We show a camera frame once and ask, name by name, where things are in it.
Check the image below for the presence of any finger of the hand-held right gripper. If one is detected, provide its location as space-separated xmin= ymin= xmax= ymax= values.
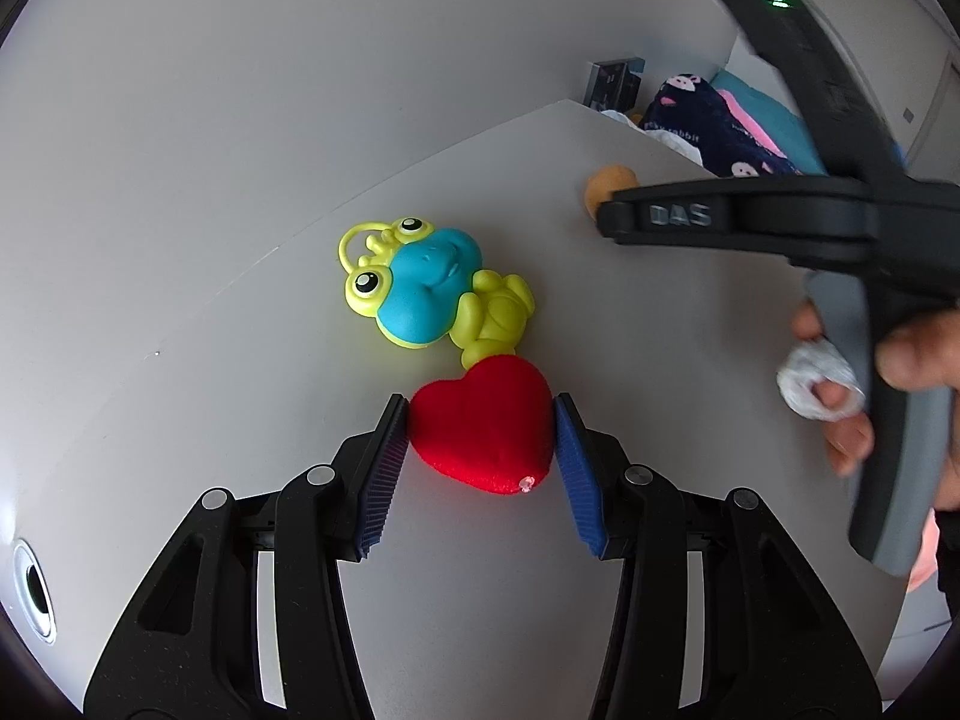
xmin=596 ymin=178 xmax=797 ymax=265

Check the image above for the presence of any orange round toy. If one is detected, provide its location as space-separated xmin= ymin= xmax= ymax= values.
xmin=584 ymin=163 xmax=641 ymax=218

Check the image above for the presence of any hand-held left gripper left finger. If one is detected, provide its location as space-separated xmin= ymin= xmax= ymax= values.
xmin=82 ymin=393 xmax=412 ymax=720

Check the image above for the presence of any white fleece cloth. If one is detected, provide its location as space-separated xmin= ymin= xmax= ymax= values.
xmin=600 ymin=108 xmax=707 ymax=167

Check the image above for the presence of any yellow blue frog toy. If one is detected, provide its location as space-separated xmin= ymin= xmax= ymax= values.
xmin=337 ymin=215 xmax=538 ymax=371

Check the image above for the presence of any red plush heart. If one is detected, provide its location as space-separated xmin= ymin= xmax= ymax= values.
xmin=409 ymin=356 xmax=557 ymax=497

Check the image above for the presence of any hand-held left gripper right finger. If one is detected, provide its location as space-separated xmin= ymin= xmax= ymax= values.
xmin=553 ymin=393 xmax=880 ymax=720

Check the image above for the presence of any teal pillow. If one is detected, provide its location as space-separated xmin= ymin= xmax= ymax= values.
xmin=708 ymin=67 xmax=827 ymax=176

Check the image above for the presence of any desk cable grommet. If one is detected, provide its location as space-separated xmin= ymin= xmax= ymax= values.
xmin=10 ymin=538 xmax=59 ymax=645

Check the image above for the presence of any pink cloth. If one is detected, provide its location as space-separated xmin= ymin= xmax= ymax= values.
xmin=715 ymin=85 xmax=790 ymax=160

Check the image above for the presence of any navy printed blanket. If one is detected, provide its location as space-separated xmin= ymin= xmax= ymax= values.
xmin=643 ymin=73 xmax=808 ymax=180

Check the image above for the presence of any white tissue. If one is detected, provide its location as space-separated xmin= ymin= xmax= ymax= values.
xmin=776 ymin=337 xmax=866 ymax=422

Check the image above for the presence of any black box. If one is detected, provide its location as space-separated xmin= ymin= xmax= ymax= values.
xmin=586 ymin=57 xmax=647 ymax=113

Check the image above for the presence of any person's right hand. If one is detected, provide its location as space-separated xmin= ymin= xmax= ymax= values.
xmin=791 ymin=299 xmax=960 ymax=512

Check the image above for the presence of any person's right forearm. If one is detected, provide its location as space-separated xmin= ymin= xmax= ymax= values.
xmin=906 ymin=510 xmax=960 ymax=595

